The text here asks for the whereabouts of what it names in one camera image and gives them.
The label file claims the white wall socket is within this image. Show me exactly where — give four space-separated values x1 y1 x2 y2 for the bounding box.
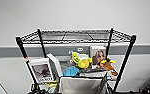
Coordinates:
76 47 84 53

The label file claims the flat box with photo print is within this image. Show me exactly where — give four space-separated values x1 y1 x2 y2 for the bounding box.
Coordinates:
79 67 118 79

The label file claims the plain white flat box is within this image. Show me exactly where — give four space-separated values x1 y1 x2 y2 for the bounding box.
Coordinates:
45 52 64 79

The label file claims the orange plush toy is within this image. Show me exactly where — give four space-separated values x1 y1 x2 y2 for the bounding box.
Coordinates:
99 59 119 76

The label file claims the yellow plush toy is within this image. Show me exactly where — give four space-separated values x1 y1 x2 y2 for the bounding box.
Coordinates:
70 51 93 70

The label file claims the blue plush toy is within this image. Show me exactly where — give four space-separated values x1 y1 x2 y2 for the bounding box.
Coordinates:
61 65 81 78

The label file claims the black wire shelf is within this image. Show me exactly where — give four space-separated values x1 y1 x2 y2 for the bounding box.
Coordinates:
14 27 138 94

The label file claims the green and yellow toy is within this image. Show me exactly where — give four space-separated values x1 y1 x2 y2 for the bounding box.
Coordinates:
44 81 60 93

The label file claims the white box with landscape picture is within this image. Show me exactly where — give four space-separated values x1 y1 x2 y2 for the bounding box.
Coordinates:
26 57 55 84

